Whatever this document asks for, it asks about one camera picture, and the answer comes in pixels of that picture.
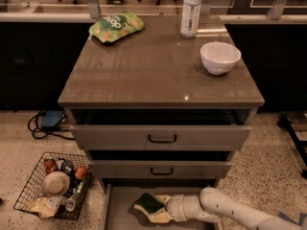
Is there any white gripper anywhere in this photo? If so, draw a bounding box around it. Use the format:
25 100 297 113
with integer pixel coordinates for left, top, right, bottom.
148 195 186 223

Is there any green and yellow sponge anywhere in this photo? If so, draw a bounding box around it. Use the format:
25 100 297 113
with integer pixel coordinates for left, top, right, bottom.
133 193 164 215

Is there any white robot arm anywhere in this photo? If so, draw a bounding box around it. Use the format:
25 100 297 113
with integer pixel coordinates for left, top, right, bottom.
148 187 307 230

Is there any bottom grey drawer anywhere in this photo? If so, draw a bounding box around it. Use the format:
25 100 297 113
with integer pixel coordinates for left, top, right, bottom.
101 184 222 230

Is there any grey drawer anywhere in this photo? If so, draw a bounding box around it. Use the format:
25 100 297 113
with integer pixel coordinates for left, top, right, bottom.
89 150 231 179
71 109 250 151
101 184 222 230

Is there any middle grey drawer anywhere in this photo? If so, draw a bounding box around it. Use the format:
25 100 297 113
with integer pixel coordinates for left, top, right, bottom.
89 150 231 179

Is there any top grey drawer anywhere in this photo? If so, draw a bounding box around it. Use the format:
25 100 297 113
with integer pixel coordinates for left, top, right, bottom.
71 109 250 151

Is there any grey drawer cabinet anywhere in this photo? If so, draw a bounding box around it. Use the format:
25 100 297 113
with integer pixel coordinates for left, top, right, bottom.
59 15 264 218

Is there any red apple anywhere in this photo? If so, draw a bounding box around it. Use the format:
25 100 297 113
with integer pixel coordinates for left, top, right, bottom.
74 167 88 180

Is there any green glass bottle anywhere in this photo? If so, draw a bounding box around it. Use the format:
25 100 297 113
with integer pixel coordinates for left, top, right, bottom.
65 181 84 212

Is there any blue white can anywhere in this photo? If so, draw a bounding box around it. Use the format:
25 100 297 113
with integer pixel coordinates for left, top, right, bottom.
57 158 74 176

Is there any beige upturned bowl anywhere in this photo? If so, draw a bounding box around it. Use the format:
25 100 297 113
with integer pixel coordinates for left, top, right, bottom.
42 172 70 196

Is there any crumpled yellow snack bag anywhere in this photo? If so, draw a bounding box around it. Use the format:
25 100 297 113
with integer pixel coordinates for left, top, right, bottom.
26 196 65 219

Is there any red soda can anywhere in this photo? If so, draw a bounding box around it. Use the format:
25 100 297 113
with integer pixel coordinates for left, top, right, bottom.
44 158 58 174

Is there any blue floor tape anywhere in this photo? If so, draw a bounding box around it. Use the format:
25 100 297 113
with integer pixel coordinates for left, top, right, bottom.
277 210 307 226

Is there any blue power adapter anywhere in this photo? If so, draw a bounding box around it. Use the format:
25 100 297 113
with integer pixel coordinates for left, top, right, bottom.
40 110 64 130

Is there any black stand base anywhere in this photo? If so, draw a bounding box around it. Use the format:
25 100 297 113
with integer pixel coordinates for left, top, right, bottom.
277 111 307 179

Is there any white ceramic bowl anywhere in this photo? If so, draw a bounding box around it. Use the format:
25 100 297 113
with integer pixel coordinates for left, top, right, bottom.
200 41 241 75

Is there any green chip bag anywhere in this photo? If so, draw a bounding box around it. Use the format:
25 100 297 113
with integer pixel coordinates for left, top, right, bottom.
89 11 145 43

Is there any clear plastic water bottle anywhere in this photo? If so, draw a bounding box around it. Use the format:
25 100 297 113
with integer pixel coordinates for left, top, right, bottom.
180 0 201 38

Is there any black wire basket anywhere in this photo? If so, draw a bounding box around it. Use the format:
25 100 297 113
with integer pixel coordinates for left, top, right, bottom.
13 152 92 220

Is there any black floor cable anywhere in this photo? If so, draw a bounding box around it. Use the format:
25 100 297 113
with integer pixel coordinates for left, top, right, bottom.
27 110 76 142

